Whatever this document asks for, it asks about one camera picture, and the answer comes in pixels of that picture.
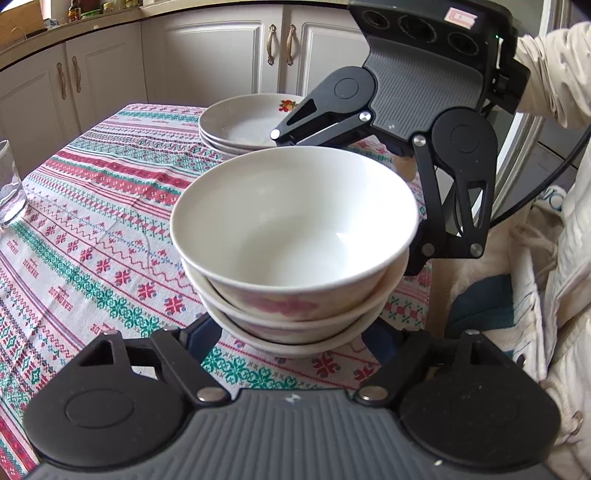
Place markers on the dark soy sauce bottle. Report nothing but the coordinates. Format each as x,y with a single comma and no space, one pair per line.
74,11

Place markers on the patterned red green tablecloth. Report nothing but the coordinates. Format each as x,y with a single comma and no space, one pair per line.
92,230

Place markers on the person's right forearm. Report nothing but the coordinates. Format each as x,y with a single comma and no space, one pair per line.
558,69

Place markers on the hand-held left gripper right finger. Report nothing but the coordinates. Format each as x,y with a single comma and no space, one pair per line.
383,344

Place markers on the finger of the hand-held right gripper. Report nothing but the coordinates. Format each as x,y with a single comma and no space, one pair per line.
434,230
314,124

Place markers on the white bowl with faint print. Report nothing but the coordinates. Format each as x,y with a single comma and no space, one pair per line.
300,326

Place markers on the large white bowl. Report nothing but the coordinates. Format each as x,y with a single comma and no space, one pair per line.
295,350

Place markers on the light kitchen countertop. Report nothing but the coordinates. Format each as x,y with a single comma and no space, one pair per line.
106,18

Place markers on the person's right hand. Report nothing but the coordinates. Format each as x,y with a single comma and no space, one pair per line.
404,167

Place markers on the brown cardboard box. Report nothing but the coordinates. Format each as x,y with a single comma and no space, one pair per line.
27,14

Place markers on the clear glass mug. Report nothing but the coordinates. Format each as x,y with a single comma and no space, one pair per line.
11,194

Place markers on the white flower print plate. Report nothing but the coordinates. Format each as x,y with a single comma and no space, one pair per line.
240,120
221,152

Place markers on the person's cream jacket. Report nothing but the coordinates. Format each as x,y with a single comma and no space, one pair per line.
568,277

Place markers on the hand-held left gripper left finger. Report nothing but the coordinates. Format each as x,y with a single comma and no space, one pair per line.
203,337

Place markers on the dark teal cloth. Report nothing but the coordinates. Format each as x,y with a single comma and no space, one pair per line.
485,304

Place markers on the white bowl with pink print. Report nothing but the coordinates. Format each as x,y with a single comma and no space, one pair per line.
286,221

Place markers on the large stained white flower plate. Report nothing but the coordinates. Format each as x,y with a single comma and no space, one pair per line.
213,142

